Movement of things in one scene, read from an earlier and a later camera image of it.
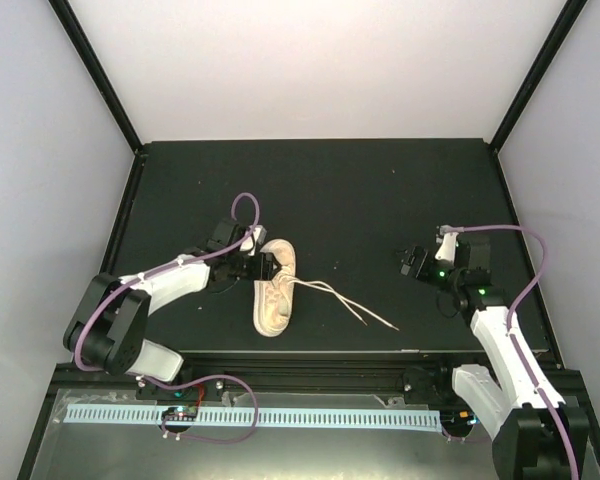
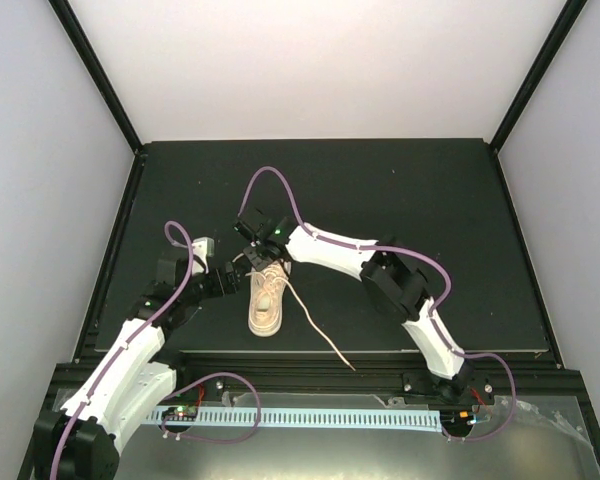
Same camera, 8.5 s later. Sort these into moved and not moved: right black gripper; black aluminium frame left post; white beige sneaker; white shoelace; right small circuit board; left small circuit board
Moved: white beige sneaker; white shoelace; right black gripper
Not moved: right small circuit board; black aluminium frame left post; left small circuit board
